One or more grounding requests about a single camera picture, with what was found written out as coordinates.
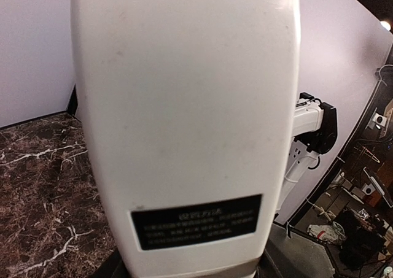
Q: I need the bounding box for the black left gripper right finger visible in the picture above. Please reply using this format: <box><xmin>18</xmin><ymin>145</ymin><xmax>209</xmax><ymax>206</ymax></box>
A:
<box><xmin>258</xmin><ymin>247</ymin><xmax>290</xmax><ymax>277</ymax></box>

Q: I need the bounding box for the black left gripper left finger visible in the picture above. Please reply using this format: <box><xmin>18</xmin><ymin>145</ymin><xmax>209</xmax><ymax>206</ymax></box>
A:
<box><xmin>103</xmin><ymin>250</ymin><xmax>129</xmax><ymax>278</ymax></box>

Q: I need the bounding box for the white red remote control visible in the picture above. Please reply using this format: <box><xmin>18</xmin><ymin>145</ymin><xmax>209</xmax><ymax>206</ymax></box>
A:
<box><xmin>71</xmin><ymin>0</ymin><xmax>300</xmax><ymax>277</ymax></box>

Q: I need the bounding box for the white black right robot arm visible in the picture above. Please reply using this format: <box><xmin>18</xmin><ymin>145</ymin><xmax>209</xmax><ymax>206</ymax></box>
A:
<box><xmin>276</xmin><ymin>92</ymin><xmax>338</xmax><ymax>212</ymax></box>

